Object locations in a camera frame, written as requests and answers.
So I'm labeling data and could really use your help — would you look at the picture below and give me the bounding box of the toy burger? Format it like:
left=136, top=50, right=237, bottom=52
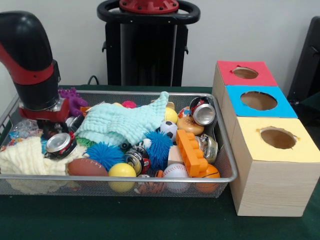
left=176, top=116, right=205, bottom=137

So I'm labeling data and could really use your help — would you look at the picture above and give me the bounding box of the black office chair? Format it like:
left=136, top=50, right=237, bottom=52
left=286, top=16, right=320, bottom=101

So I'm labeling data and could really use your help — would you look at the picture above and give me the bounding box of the blue koosh ball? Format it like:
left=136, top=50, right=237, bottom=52
left=86, top=141, right=125, bottom=171

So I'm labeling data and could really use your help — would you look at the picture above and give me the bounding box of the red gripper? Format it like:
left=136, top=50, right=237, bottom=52
left=18, top=98, right=71, bottom=140

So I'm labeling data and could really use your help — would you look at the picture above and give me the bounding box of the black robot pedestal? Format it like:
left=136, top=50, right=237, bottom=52
left=96, top=0, right=201, bottom=87

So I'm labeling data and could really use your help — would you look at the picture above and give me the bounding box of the yellow tennis ball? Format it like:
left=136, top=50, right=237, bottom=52
left=164, top=107, right=179, bottom=125

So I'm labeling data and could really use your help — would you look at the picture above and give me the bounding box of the mint green knitted cloth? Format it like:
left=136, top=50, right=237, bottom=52
left=74, top=91, right=170, bottom=146

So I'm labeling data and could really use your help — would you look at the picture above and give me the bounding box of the brown toy football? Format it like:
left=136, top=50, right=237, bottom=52
left=67, top=157, right=109, bottom=177

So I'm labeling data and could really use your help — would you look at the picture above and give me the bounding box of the orange toy building block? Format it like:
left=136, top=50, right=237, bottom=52
left=175, top=129, right=209, bottom=177

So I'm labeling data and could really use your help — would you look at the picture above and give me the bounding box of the white toy baseball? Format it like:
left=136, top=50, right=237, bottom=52
left=162, top=163, right=191, bottom=193

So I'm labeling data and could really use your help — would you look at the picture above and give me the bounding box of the silver mesh bin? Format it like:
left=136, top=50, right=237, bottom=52
left=0, top=89, right=239, bottom=198

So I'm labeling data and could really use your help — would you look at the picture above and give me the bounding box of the dark green tablecloth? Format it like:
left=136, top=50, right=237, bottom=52
left=298, top=90, right=320, bottom=108
left=0, top=84, right=320, bottom=240

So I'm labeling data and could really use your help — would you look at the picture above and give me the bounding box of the purple spiky ball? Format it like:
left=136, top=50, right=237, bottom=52
left=58, top=87, right=89, bottom=117

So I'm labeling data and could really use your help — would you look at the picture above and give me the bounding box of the wooden box with three holes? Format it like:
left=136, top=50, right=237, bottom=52
left=211, top=59, right=320, bottom=217

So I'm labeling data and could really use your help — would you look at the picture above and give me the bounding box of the smooth yellow ball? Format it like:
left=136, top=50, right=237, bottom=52
left=108, top=162, right=137, bottom=193

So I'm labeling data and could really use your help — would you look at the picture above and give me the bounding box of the black cable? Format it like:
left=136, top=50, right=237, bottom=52
left=87, top=74, right=101, bottom=86

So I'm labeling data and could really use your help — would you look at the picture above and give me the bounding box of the orange toy basketball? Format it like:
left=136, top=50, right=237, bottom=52
left=193, top=163, right=221, bottom=193

